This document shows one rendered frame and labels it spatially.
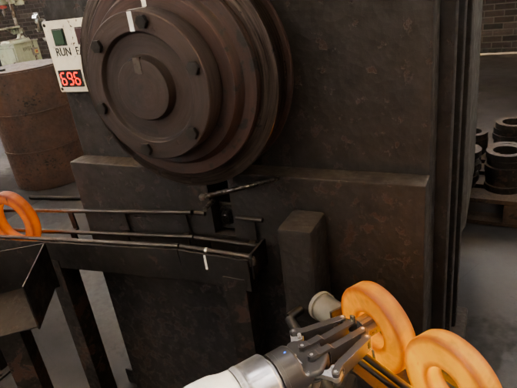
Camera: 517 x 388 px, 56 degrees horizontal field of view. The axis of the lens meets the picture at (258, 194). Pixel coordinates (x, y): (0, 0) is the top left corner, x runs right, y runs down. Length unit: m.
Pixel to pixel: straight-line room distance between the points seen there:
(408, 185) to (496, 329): 1.12
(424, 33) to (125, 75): 0.55
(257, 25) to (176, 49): 0.15
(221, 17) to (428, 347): 0.63
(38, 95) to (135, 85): 2.89
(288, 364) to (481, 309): 1.45
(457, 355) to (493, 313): 1.39
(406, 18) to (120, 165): 0.79
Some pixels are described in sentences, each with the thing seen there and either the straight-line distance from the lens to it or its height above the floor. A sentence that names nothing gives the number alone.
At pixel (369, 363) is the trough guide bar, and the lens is 0.88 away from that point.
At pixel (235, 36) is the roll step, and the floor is 1.19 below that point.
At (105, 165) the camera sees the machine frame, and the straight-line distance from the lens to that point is 1.38.
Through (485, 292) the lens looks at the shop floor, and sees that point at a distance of 2.22.
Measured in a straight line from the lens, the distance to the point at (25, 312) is 1.36.
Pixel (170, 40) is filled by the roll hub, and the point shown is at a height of 1.20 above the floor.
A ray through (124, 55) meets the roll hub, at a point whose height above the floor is 1.18.
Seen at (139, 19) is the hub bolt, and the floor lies 1.24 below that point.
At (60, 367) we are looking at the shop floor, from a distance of 2.14.
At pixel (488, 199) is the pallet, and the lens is 2.65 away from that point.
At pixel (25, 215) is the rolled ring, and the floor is 0.73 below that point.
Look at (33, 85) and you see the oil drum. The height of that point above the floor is 0.77.
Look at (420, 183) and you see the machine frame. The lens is 1.01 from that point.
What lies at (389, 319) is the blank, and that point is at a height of 0.78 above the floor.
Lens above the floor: 1.29
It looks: 24 degrees down
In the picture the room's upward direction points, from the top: 8 degrees counter-clockwise
